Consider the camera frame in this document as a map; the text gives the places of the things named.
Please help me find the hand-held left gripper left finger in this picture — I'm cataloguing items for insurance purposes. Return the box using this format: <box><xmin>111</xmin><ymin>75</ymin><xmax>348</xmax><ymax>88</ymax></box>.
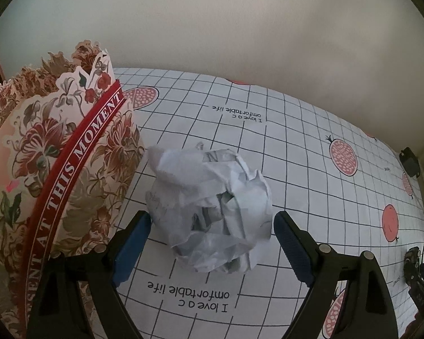
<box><xmin>26</xmin><ymin>210</ymin><xmax>152</xmax><ymax>339</ymax></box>

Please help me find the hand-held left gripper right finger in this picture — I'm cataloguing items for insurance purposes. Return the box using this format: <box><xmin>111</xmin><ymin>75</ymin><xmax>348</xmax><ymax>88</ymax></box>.
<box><xmin>273</xmin><ymin>211</ymin><xmax>400</xmax><ymax>339</ymax></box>

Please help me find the white paper ball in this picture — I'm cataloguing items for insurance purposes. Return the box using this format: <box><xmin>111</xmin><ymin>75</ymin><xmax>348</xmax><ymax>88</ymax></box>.
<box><xmin>146</xmin><ymin>142</ymin><xmax>273</xmax><ymax>273</ymax></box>

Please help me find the floral paper gift box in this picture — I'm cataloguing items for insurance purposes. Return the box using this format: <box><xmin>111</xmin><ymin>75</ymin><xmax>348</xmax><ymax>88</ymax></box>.
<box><xmin>0</xmin><ymin>40</ymin><xmax>146</xmax><ymax>339</ymax></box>

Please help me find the white checkered tablecloth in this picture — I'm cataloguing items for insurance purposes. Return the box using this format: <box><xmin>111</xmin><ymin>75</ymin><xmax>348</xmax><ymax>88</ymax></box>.
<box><xmin>85</xmin><ymin>67</ymin><xmax>424</xmax><ymax>339</ymax></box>

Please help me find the black toy car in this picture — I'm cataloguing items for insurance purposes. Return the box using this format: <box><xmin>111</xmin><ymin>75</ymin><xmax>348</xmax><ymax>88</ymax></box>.
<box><xmin>403</xmin><ymin>246</ymin><xmax>424</xmax><ymax>311</ymax></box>

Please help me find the black power adapter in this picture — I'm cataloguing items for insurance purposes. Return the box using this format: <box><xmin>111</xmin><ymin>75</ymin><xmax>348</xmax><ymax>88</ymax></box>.
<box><xmin>399</xmin><ymin>147</ymin><xmax>421</xmax><ymax>178</ymax></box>

